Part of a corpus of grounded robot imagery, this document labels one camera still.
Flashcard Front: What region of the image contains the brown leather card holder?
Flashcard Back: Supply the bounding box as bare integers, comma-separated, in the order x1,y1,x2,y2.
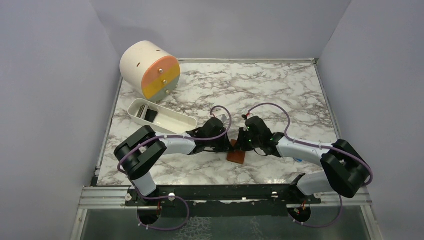
226,139,246,165

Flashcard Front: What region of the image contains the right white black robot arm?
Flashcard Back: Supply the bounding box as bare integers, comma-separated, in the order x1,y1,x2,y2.
234,116,372,204

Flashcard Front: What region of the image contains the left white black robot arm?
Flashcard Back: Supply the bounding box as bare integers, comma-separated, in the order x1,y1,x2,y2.
113,117,234,206

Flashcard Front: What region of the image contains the stack of cards in tray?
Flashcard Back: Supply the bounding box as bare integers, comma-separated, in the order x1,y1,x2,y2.
136,104,158,123

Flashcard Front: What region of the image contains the white rectangular plastic tray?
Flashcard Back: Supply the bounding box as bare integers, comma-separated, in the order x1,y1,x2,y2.
127,98,198,134

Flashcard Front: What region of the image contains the round cream drawer cabinet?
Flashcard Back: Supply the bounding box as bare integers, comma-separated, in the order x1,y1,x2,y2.
119,40,181,103

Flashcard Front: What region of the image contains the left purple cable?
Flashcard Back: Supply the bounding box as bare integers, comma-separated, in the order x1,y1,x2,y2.
116,105,233,232

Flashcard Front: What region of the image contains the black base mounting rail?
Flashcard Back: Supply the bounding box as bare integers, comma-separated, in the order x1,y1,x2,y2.
125,184,322,218

